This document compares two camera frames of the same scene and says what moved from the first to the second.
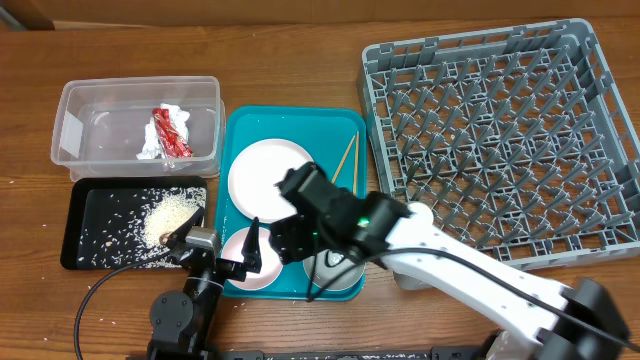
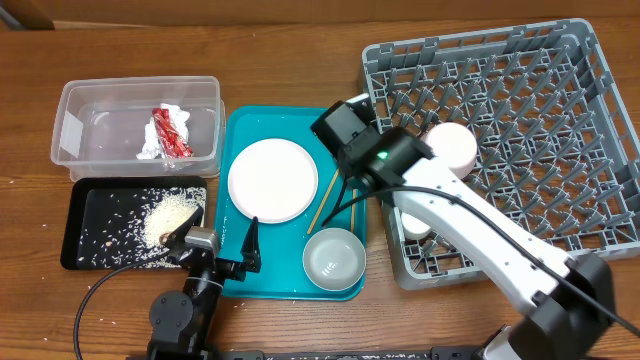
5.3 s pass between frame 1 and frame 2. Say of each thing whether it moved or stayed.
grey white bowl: stayed
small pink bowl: moved
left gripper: stayed
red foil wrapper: stayed
